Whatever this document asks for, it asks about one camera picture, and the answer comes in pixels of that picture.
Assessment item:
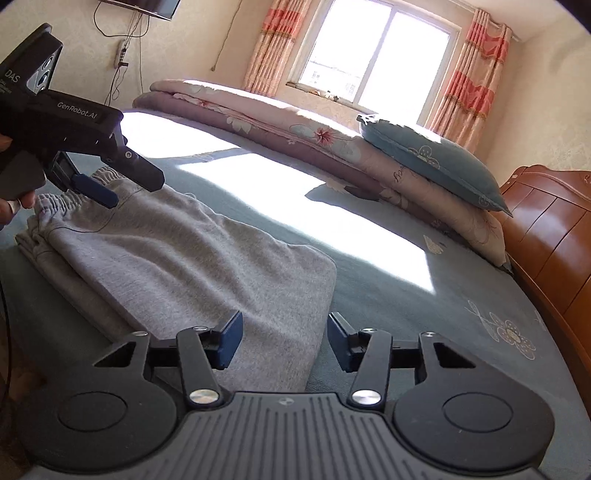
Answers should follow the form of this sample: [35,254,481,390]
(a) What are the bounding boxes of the grey sweatpants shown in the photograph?
[16,167,337,392]

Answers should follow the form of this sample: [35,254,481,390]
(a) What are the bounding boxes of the person left hand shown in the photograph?
[0,133,39,232]

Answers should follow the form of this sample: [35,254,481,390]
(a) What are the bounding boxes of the pink floral folded quilt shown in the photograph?
[132,80,507,267]

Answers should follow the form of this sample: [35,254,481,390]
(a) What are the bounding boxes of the teal floral pillow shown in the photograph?
[356,115,511,214]

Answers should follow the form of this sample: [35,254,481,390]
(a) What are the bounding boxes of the red striped window curtain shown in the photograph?
[242,0,311,97]

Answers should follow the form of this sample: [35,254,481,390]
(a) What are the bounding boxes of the wall power strip with cables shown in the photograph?
[92,1,150,106]

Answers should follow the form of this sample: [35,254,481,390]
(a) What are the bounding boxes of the wall mounted black television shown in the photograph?
[103,0,180,21]

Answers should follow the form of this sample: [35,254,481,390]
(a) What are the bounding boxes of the wooden bed frame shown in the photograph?
[495,165,591,408]

